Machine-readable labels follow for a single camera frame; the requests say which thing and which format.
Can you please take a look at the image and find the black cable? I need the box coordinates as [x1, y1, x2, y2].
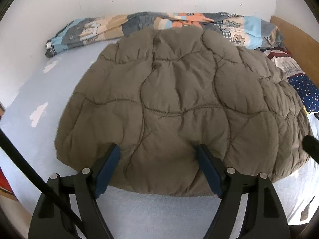
[0, 128, 88, 237]

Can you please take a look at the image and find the navy star patterned pillow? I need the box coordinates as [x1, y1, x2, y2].
[259, 47, 319, 112]

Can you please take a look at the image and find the wooden headboard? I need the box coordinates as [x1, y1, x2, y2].
[270, 16, 319, 86]

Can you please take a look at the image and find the colourful patchwork rolled duvet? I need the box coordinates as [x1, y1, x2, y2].
[45, 11, 284, 58]

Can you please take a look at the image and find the olive quilted puffer jacket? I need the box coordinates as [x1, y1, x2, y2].
[55, 26, 311, 196]

